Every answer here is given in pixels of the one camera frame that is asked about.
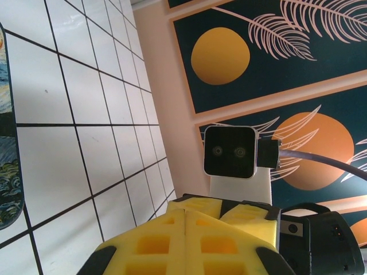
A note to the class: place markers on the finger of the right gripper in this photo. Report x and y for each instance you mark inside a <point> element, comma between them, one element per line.
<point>252,223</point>
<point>200,207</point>

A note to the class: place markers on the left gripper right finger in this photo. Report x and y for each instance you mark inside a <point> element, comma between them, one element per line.
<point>229,257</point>

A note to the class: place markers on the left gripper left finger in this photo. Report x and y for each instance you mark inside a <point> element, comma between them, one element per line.
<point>143,257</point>

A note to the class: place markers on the starry night tin box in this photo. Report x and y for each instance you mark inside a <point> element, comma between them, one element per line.
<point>8,143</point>

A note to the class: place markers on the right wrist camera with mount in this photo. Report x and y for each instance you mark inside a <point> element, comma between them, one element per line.
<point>229,151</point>

